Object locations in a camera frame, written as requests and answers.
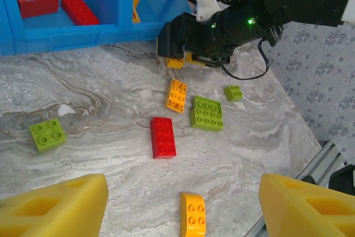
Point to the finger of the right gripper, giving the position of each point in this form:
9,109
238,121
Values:
170,44
191,34

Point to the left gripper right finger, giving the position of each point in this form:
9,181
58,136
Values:
310,214

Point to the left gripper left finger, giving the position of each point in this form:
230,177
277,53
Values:
50,212

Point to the orange two-by-four lego brick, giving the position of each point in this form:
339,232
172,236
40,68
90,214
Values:
176,95

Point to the small green lego brick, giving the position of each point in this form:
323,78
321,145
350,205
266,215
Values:
233,93

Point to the green two-by-two lego brick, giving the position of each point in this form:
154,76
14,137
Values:
47,135

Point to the large stepped green lego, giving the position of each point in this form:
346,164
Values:
206,117

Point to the red two-by-four lego brick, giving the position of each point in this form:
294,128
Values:
163,138

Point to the yellow curved lego piece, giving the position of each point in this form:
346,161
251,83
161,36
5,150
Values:
192,214

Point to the yellow lego brick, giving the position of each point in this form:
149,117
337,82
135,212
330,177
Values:
136,16

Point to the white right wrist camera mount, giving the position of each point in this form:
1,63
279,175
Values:
205,4

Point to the aluminium front frame rail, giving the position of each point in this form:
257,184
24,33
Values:
319,165

